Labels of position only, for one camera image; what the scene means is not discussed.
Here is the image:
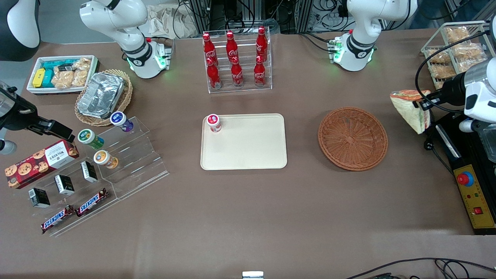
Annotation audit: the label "clear acrylic stepped shelf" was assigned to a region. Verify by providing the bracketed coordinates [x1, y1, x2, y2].
[29, 116, 170, 238]

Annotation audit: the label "aluminium foil tray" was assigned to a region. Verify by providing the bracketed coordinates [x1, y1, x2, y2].
[77, 72, 125, 119]

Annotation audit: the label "packed fried snack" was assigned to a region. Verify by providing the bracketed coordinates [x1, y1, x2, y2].
[453, 43, 487, 59]
[426, 48, 452, 64]
[430, 64, 458, 79]
[444, 26, 470, 42]

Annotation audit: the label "Snickers chocolate bar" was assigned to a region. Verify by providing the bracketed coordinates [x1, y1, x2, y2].
[76, 188, 109, 217]
[41, 205, 75, 234]

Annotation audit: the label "red Coca-Cola bottle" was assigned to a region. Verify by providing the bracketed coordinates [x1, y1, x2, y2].
[226, 31, 239, 62]
[254, 55, 266, 87]
[256, 26, 269, 59]
[203, 32, 217, 65]
[207, 57, 222, 90]
[231, 56, 244, 88]

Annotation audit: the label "white wire basket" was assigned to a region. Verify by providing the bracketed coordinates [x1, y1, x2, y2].
[421, 21, 496, 90]

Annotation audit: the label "yellow small box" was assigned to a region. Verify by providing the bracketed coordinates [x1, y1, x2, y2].
[32, 68, 46, 88]

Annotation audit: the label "white plastic bin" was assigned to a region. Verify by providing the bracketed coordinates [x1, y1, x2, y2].
[26, 55, 100, 95]

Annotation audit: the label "triangle sandwich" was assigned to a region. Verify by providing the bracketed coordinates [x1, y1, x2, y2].
[390, 90, 432, 135]

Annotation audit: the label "black equipment base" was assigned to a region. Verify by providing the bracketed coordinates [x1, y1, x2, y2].
[426, 112, 496, 235]

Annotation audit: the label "black cable at table edge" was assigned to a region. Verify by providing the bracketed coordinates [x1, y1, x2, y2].
[345, 258, 496, 279]

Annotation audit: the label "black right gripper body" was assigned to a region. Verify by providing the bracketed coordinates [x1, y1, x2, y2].
[2, 95, 55, 134]

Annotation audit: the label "green label white-cap bottle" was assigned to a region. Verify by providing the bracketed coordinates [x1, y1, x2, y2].
[77, 129, 104, 150]

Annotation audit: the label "red-capped small bottle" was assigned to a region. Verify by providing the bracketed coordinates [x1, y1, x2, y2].
[207, 114, 222, 133]

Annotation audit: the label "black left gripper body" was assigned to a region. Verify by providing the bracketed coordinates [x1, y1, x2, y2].
[426, 76, 467, 110]

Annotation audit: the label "purple label white-cap bottle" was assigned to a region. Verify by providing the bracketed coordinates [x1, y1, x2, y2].
[110, 112, 134, 132]

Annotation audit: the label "clear acrylic bottle rack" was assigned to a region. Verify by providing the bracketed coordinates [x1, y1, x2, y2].
[203, 26, 273, 94]

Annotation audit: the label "light wicker basket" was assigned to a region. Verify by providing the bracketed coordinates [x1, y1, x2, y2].
[75, 70, 133, 127]

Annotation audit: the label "Walkers red shortbread box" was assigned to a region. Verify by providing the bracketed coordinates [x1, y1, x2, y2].
[5, 139, 80, 189]

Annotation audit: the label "yellow emergency stop control box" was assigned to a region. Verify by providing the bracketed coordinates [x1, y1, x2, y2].
[453, 165, 496, 229]

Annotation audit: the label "brown wicker basket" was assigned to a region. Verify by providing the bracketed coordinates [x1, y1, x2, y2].
[318, 107, 389, 171]

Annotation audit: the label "black cable on table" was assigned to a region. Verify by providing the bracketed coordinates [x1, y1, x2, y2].
[424, 140, 455, 175]

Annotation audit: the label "small black carton box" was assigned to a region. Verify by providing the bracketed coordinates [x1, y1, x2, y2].
[29, 188, 51, 208]
[54, 174, 75, 196]
[81, 161, 98, 183]

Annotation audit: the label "crumpled clear plastic bags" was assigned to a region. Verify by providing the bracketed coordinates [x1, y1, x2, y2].
[145, 4, 202, 39]

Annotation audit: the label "orange label white-cap bottle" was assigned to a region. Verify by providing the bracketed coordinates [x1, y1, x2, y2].
[93, 150, 119, 169]

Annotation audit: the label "black looping arm cable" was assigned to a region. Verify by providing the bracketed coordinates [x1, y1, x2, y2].
[415, 29, 496, 115]

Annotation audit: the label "cream plastic tray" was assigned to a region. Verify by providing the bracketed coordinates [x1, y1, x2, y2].
[200, 113, 288, 171]

